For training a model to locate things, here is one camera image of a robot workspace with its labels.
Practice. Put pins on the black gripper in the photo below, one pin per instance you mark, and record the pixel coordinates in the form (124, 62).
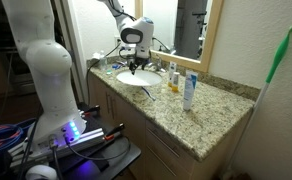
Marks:
(139, 62)

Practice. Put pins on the chrome faucet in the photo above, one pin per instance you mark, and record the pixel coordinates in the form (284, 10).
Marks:
(157, 65)

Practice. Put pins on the blue and white toothbrush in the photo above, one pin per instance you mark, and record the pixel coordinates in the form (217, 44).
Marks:
(149, 94)

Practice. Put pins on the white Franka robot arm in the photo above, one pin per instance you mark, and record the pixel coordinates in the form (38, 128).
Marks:
(49, 66)

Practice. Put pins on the white oval sink basin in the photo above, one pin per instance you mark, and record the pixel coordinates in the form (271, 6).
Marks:
(139, 79)

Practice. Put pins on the green white lens case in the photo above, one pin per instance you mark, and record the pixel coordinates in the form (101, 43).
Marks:
(109, 71)

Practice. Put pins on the clear plastic bottle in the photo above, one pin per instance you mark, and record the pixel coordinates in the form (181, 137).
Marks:
(103, 61)

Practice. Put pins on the small white tube yellow cap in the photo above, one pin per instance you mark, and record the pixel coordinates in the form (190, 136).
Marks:
(175, 81)

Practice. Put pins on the white paper packet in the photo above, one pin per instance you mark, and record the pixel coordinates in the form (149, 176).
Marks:
(96, 56)

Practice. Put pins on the tall white cream tube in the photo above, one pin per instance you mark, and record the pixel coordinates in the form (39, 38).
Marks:
(190, 90)

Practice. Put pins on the black orange clamp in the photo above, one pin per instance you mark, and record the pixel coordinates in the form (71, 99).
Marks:
(114, 131)
(92, 110)

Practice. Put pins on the white door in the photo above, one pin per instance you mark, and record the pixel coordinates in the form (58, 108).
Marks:
(73, 50)

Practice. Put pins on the wood framed mirror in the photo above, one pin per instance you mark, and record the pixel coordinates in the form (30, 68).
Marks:
(206, 33)

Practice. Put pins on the beige vanity cabinet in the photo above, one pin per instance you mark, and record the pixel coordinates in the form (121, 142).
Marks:
(166, 146)

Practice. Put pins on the black robot cart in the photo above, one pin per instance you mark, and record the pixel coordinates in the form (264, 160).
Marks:
(119, 156)

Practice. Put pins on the white round object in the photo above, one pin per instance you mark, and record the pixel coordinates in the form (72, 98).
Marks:
(41, 173)

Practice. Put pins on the white wall outlet plate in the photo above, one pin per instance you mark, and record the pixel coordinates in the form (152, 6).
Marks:
(117, 40)

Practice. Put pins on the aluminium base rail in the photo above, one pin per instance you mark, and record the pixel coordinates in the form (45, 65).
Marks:
(82, 141)

